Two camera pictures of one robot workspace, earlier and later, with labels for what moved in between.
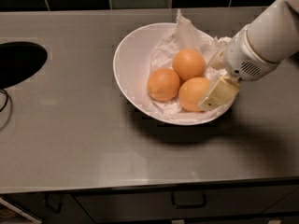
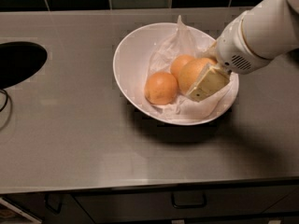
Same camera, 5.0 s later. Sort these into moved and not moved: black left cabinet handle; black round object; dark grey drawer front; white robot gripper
Moved: white robot gripper
Not moved: black left cabinet handle; dark grey drawer front; black round object
